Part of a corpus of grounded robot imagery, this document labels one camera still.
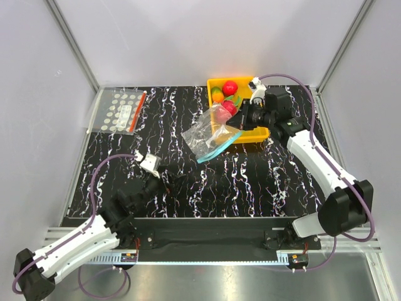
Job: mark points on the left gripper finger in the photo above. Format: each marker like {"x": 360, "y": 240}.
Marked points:
{"x": 171, "y": 190}
{"x": 173, "y": 180}

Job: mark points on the red dragon fruit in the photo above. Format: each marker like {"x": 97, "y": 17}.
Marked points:
{"x": 226, "y": 109}

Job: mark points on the orange green mango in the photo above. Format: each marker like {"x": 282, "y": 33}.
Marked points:
{"x": 217, "y": 95}

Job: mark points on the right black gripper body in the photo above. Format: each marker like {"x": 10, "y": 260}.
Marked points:
{"x": 253, "y": 112}

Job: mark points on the white slotted cable duct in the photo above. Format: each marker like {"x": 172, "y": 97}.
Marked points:
{"x": 175, "y": 258}

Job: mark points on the red apple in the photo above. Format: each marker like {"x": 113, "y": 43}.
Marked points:
{"x": 229, "y": 88}

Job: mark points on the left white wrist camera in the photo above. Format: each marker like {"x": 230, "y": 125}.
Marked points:
{"x": 149, "y": 163}

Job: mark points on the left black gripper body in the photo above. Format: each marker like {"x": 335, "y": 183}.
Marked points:
{"x": 153, "y": 184}

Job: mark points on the yellow plastic tray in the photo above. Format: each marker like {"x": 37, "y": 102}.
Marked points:
{"x": 259, "y": 134}

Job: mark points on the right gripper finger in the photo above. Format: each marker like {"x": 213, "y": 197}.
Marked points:
{"x": 243, "y": 126}
{"x": 239, "y": 117}

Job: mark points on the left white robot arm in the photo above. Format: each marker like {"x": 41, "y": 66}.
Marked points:
{"x": 36, "y": 273}

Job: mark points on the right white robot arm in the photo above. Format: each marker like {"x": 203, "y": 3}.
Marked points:
{"x": 348, "y": 201}

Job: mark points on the clear red zip bag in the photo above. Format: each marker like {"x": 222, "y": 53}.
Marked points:
{"x": 117, "y": 111}

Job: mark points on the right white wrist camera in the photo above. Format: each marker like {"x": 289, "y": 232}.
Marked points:
{"x": 258, "y": 91}

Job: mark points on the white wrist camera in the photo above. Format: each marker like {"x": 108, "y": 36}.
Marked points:
{"x": 149, "y": 163}
{"x": 258, "y": 91}

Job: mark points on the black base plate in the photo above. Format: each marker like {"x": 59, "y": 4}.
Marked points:
{"x": 247, "y": 237}

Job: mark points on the aluminium frame rail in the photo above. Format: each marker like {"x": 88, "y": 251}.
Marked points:
{"x": 57, "y": 233}

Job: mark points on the clear blue zip bag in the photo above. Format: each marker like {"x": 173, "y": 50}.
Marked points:
{"x": 207, "y": 138}

